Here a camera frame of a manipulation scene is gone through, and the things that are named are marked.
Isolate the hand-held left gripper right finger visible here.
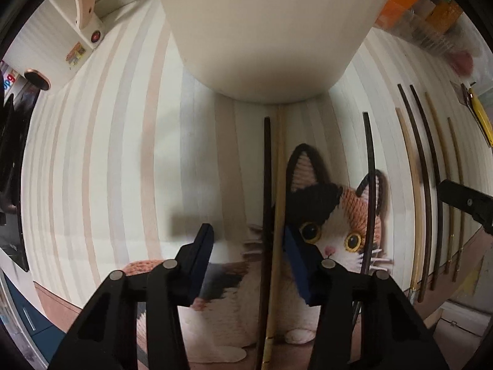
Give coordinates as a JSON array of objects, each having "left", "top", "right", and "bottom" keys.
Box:
[{"left": 284, "top": 225, "right": 449, "bottom": 370}]

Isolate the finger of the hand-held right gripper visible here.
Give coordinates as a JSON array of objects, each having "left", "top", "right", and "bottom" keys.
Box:
[{"left": 437, "top": 179, "right": 493, "bottom": 236}]

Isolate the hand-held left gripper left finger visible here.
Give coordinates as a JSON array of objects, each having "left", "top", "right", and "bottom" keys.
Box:
[{"left": 48, "top": 223, "right": 215, "bottom": 370}]

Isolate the cream chopstick holder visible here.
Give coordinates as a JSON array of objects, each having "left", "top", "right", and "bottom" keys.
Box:
[{"left": 151, "top": 0, "right": 404, "bottom": 105}]

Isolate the knitted calico cat mat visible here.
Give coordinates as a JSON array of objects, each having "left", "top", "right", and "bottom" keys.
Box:
[{"left": 123, "top": 143, "right": 393, "bottom": 363}]

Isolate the blue cabinet door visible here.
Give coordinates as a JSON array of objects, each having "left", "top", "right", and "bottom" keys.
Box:
[{"left": 0, "top": 277, "right": 66, "bottom": 355}]

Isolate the clear bag of snacks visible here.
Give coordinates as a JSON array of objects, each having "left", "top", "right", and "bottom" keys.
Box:
[{"left": 375, "top": 0, "right": 474, "bottom": 78}]

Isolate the black induction cooker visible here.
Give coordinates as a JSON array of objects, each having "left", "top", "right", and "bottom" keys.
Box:
[{"left": 0, "top": 85, "right": 39, "bottom": 272}]

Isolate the pink and white kettle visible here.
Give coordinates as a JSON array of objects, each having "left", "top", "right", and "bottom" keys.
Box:
[{"left": 49, "top": 0, "right": 108, "bottom": 71}]

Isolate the colourful cartoon wall sticker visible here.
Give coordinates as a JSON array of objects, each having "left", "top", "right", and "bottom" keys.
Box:
[{"left": 0, "top": 62, "right": 16, "bottom": 97}]

